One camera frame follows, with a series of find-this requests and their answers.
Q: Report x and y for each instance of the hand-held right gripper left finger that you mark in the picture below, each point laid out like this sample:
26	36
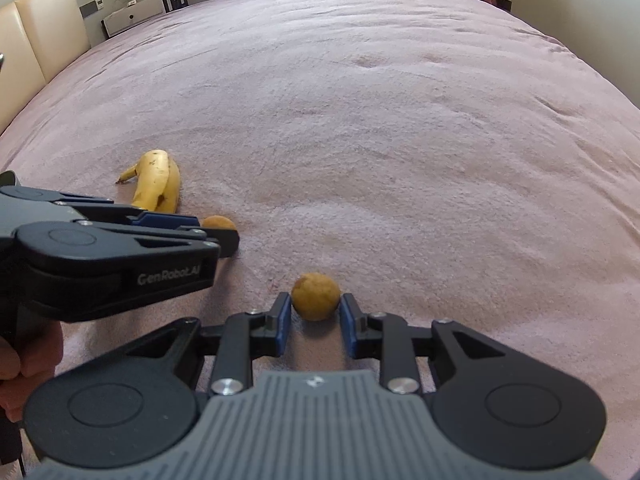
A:
285	325

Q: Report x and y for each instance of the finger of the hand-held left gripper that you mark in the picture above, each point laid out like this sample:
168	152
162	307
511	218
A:
165	219
227	242

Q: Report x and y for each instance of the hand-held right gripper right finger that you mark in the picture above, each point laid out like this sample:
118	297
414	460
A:
348	327

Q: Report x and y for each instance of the round brown fruit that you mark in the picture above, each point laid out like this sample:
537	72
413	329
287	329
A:
316	296
218	222

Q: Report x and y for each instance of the person's left hand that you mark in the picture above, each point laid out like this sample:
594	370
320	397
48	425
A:
35	355

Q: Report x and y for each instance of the yellow banana bunch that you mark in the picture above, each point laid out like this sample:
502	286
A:
157	180

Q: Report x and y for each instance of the pink bed blanket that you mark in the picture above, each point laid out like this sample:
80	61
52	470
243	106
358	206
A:
375	135

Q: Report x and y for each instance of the long white box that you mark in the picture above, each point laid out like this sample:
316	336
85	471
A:
132	16

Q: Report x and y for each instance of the beige padded headboard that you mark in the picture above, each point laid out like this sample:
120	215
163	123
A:
35	45

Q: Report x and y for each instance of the wall switch panel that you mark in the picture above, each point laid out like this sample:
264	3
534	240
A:
92	7

